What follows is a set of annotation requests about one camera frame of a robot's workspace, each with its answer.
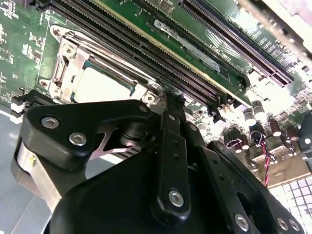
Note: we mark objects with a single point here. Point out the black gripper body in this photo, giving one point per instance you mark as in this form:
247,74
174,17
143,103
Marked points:
109,207

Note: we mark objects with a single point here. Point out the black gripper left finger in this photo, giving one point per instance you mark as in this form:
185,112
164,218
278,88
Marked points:
63,122

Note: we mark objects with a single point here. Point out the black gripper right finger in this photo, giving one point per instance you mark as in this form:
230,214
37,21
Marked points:
219,170

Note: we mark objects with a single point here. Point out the silver topped CPU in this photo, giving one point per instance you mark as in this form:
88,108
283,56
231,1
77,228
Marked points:
104,85

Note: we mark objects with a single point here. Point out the metal socket cover frame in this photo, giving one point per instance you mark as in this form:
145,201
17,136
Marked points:
76,64

